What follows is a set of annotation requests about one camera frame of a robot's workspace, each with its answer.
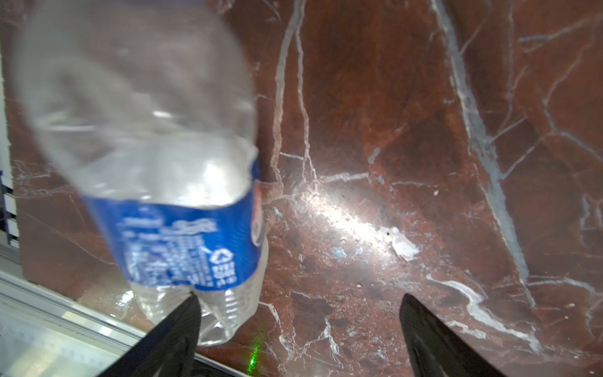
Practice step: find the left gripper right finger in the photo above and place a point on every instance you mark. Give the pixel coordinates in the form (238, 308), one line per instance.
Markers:
(434, 349)

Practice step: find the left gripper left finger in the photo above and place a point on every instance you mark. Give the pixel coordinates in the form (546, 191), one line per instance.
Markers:
(167, 350)

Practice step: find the water bottle blue label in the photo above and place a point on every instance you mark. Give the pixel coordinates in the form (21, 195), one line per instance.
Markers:
(148, 110)

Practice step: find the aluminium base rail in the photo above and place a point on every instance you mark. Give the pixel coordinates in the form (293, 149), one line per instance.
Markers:
(46, 334)

